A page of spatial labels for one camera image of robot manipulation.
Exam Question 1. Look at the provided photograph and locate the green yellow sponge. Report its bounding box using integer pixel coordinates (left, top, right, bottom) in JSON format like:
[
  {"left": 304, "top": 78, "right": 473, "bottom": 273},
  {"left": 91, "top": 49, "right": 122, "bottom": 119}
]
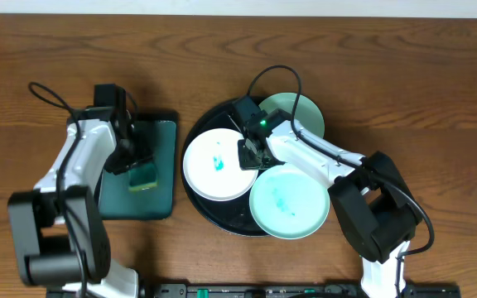
[{"left": 128, "top": 162, "right": 158, "bottom": 192}]

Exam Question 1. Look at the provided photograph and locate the white plate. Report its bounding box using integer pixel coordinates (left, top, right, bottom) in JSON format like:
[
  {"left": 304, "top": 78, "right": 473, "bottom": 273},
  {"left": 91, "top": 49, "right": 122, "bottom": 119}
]
[{"left": 182, "top": 128, "right": 258, "bottom": 202}]

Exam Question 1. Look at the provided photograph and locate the mint green plate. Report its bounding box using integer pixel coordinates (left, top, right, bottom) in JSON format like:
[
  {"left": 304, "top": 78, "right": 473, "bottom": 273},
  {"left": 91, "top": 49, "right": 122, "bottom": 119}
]
[
  {"left": 258, "top": 93, "right": 325, "bottom": 137},
  {"left": 249, "top": 164, "right": 330, "bottom": 240}
]

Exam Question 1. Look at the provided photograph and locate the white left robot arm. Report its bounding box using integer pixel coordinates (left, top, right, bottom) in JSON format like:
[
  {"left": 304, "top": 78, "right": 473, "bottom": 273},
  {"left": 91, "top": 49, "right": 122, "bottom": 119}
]
[{"left": 7, "top": 108, "right": 142, "bottom": 297}]

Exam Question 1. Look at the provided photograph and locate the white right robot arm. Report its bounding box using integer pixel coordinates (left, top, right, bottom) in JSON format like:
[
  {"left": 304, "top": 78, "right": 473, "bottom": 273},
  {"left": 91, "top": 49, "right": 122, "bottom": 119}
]
[{"left": 232, "top": 108, "right": 432, "bottom": 297}]

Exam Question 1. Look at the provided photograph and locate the dark green rectangular tray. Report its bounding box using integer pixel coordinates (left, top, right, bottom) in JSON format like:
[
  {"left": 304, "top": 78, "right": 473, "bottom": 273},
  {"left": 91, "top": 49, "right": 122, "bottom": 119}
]
[{"left": 95, "top": 109, "right": 178, "bottom": 220}]

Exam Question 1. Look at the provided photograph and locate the round black tray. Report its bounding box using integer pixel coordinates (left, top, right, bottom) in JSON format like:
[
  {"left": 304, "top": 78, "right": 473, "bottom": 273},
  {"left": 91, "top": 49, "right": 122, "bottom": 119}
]
[{"left": 181, "top": 99, "right": 269, "bottom": 237}]

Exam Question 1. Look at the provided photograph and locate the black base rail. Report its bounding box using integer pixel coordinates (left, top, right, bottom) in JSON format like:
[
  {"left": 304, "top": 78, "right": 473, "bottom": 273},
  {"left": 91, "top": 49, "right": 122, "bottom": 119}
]
[{"left": 145, "top": 283, "right": 461, "bottom": 298}]

